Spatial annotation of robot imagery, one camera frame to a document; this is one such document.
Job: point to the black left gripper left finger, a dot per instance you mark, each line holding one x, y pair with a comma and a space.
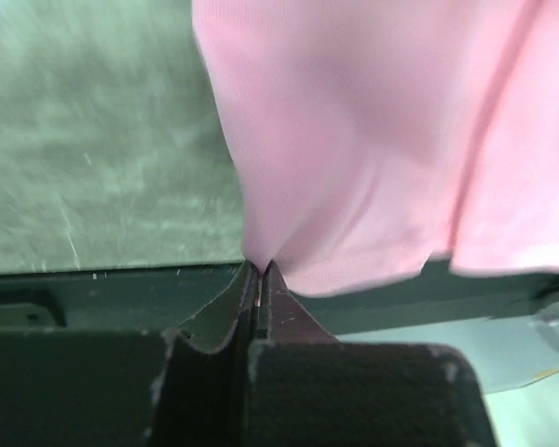
83, 354

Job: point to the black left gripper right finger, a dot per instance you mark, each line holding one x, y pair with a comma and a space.
305, 388

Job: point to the pink t shirt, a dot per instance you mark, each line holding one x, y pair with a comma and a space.
370, 137

